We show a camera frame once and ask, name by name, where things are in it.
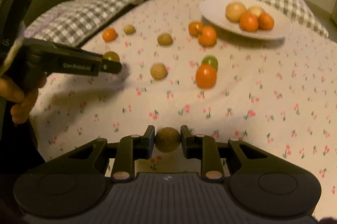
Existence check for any large yellow-brown round fruit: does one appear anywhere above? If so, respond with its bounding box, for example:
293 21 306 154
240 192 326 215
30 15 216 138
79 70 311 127
225 2 247 23

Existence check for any small brown longan fruit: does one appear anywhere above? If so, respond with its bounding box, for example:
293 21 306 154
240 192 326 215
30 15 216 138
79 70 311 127
157 33 173 46

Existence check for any green tomato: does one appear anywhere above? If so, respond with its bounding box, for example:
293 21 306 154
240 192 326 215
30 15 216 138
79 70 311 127
202 55 218 71

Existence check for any small tan longan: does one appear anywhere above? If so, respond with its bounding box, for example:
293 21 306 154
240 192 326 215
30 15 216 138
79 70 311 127
123 24 136 35

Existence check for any orange tangerine with stem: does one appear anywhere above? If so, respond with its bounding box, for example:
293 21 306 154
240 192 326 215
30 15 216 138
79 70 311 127
198 26 217 47

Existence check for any small yellow-green fruit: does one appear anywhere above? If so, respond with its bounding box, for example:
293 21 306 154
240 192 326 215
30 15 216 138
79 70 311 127
103 51 120 62

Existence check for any small orange fruit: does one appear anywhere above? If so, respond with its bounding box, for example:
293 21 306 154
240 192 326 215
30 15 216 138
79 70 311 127
102 28 118 42

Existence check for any tan longan fruit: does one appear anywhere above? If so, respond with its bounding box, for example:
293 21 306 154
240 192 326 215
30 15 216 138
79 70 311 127
150 62 167 80

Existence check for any orange cherry tomato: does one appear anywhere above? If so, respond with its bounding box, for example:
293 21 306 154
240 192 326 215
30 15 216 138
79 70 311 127
188 21 203 37

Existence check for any orange tangerine on plate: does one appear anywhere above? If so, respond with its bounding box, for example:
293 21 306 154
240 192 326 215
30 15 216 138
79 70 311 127
258 13 274 30

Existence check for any pale yellow round fruit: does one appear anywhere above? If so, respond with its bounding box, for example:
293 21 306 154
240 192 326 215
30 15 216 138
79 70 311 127
247 6 265 18

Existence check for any person's left hand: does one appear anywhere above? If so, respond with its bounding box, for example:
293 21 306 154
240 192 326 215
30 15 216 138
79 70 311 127
1 73 47 124

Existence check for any white fluted paper plate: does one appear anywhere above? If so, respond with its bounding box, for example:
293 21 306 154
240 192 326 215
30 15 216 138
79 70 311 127
200 0 291 40

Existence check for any cherry print white cloth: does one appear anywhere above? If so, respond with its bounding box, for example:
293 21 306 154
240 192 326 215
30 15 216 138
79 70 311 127
31 0 336 218

